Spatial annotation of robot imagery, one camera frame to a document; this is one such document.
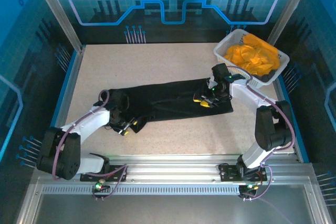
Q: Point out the black t-shirt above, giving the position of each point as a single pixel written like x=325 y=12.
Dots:
x=168 y=98

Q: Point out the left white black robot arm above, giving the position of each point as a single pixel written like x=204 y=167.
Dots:
x=89 y=124

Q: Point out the white plastic basket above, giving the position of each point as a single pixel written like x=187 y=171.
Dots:
x=223 y=47

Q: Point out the orange t-shirt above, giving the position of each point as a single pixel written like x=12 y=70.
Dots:
x=257 y=56

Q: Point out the dark grey t-shirt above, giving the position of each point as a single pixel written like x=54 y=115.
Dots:
x=269 y=76

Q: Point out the small controller board with LEDs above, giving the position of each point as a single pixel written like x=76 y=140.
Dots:
x=99 y=186
x=249 y=188

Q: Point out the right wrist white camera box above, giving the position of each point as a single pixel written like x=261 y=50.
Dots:
x=211 y=83

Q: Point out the aluminium side rail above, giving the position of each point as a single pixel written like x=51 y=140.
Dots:
x=68 y=90
x=284 y=93

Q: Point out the aluminium mounting rail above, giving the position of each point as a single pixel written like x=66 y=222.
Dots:
x=170 y=167

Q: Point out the aluminium frame post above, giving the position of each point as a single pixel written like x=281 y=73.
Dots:
x=288 y=9
x=56 y=11

